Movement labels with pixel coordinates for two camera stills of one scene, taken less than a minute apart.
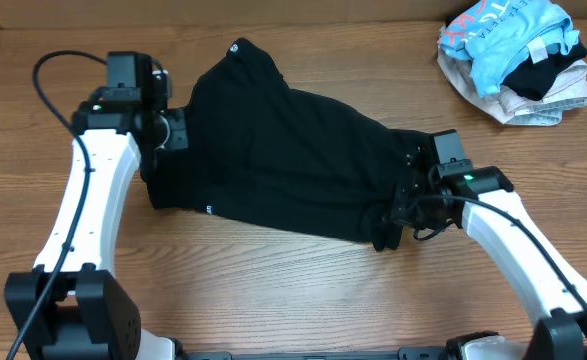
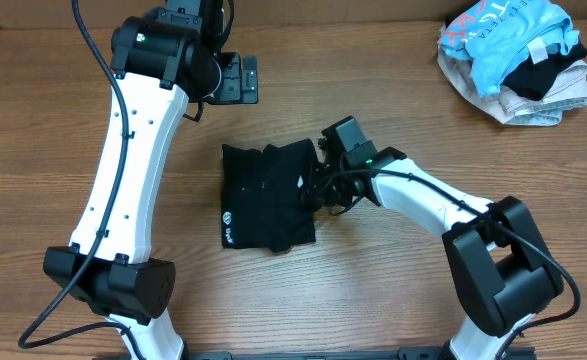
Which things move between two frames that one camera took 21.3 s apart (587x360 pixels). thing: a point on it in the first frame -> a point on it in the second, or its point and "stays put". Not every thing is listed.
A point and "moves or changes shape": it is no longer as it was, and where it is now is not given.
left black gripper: [176, 129] -> [248, 79]
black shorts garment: [261, 150] moves or changes shape
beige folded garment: [568, 89] stays put
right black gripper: [405, 195] -> [318, 181]
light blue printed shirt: [491, 36] stays put
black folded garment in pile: [532, 80] stays put
